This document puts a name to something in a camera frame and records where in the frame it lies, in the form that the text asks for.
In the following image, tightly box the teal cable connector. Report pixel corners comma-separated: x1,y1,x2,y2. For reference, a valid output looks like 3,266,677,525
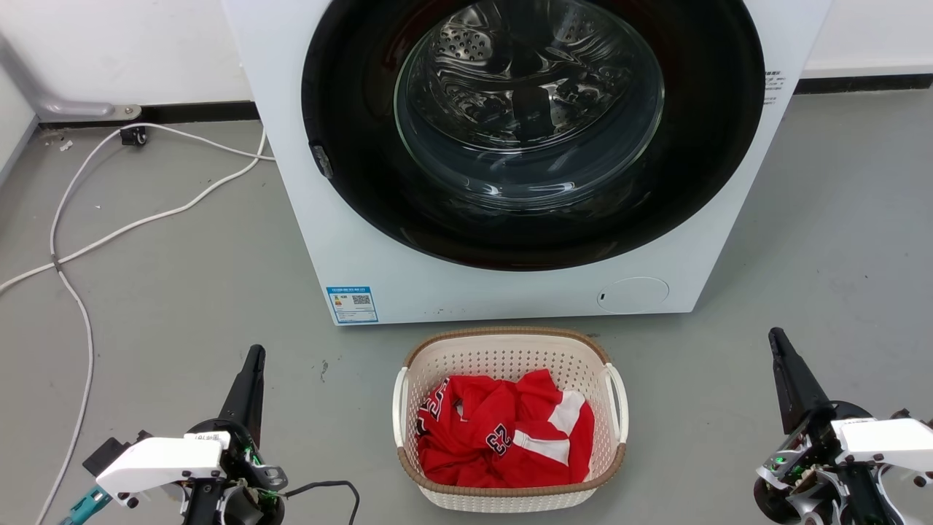
60,486,113,525

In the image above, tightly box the white front-load washing machine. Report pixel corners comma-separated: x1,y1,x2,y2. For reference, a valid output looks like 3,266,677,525
221,0,833,327

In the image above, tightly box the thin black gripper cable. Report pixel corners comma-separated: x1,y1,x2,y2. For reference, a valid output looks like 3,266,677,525
280,479,362,525

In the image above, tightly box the grey door latch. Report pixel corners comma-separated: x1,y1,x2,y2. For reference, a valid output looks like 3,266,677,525
309,141,335,180

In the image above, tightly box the red and white jersey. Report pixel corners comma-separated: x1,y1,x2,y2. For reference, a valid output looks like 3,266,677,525
415,368,596,489

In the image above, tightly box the round white filter cover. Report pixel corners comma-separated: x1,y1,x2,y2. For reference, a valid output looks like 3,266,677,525
596,276,670,315

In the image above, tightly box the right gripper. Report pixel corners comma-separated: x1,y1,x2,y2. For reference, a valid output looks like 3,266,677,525
753,327,921,525

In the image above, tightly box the black baseboard strip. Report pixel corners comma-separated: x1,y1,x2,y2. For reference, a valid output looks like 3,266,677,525
36,101,261,131
793,73,933,95

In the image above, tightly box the black round washer door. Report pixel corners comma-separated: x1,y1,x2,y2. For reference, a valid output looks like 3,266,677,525
301,0,766,272

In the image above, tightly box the cream perforated laundry basket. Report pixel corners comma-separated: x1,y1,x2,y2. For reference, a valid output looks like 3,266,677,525
392,327,629,511

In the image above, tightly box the white power cable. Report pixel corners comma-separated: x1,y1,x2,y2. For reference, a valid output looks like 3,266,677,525
34,122,276,525
0,128,268,295

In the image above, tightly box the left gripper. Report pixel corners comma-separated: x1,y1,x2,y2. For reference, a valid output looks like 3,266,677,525
179,345,289,525

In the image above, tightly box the blue energy label sticker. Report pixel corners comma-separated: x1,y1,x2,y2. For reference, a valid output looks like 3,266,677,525
326,286,380,324

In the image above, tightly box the domed door glass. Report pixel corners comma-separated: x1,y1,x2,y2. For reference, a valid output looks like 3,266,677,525
394,0,665,201

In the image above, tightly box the grey drain pipe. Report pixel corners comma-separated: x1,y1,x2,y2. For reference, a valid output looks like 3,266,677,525
0,33,143,123

